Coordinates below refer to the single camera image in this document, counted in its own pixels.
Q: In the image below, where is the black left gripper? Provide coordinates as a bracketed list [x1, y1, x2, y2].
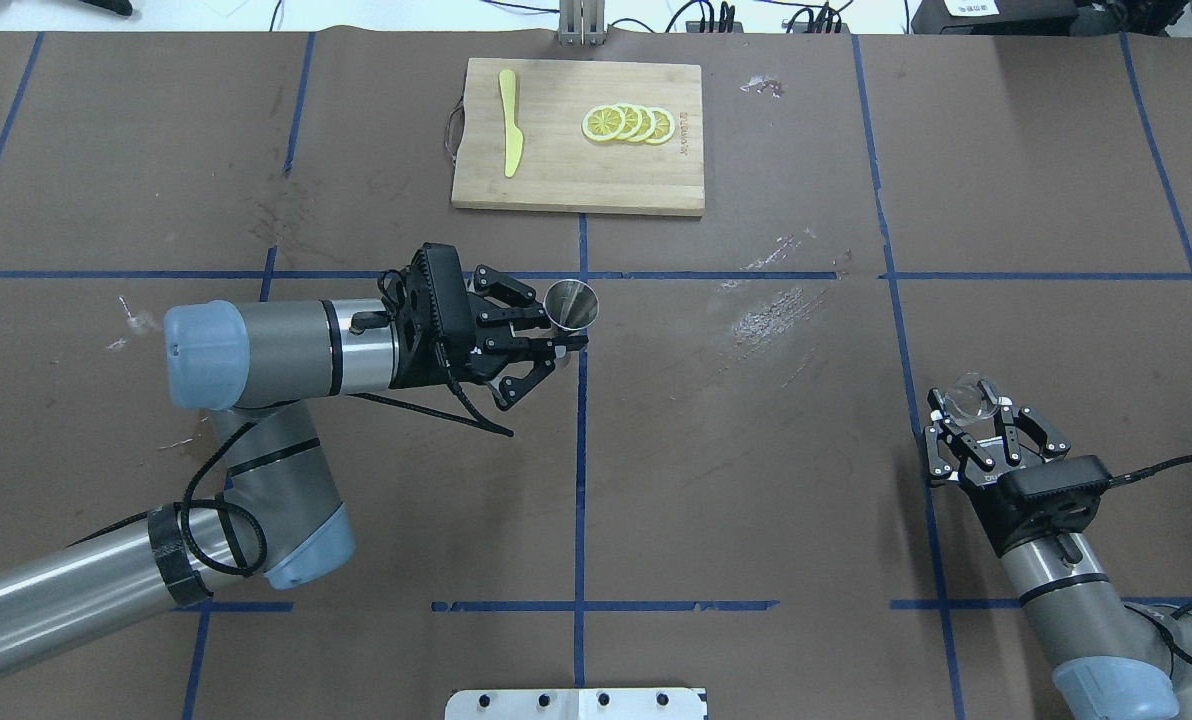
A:
[387, 263, 590, 411]

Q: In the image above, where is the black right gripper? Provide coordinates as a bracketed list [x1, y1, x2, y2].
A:
[921, 396, 1107, 557]

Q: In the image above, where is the clear glass shaker cup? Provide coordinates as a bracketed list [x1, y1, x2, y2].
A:
[929, 372, 1000, 426]

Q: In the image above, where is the steel jigger measuring cup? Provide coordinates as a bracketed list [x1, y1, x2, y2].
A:
[542, 279, 600, 370]

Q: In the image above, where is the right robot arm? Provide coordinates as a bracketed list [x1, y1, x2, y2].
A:
[921, 381, 1192, 719]

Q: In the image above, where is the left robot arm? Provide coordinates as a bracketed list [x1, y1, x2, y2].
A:
[0, 277, 578, 719]

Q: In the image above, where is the yellow plastic knife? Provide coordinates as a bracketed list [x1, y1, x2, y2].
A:
[497, 68, 526, 179]

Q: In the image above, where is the wooden cutting board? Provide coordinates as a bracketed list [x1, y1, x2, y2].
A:
[451, 58, 706, 217]

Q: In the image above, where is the black box with label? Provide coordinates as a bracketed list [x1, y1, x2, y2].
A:
[909, 1, 1128, 37]

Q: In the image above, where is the black handheld controller tool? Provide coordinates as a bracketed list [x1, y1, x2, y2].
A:
[80, 0, 134, 18]

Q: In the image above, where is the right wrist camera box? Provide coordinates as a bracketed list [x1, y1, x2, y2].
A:
[999, 455, 1113, 503]

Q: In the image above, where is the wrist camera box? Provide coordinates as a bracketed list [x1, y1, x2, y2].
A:
[999, 455, 1113, 503]
[414, 243, 476, 354]

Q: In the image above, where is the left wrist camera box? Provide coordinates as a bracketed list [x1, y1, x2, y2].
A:
[414, 243, 476, 354]

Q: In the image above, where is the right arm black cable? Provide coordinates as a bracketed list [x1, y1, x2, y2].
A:
[1106, 452, 1192, 491]

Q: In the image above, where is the aluminium frame post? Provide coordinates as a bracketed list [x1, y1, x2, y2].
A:
[555, 0, 608, 46]

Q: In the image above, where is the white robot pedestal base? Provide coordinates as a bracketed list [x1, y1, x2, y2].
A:
[443, 687, 709, 719]

